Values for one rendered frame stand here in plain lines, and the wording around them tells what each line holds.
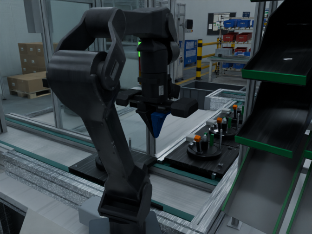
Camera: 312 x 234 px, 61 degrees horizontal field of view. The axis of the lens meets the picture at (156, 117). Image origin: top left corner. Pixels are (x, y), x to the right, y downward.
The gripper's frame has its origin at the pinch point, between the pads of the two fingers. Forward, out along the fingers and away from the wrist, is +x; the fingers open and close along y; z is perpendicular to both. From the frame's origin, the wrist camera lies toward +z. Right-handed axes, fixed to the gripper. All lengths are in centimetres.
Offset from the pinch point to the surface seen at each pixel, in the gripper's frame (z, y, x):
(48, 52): 33, 81, -8
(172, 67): 126, 65, 13
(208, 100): 134, 39, 38
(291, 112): 24.7, -25.4, 0.7
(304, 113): 24.6, -28.4, 0.6
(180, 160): 32.8, 10.2, 29.5
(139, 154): 28.2, 26.4, 29.3
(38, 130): 27, 91, 32
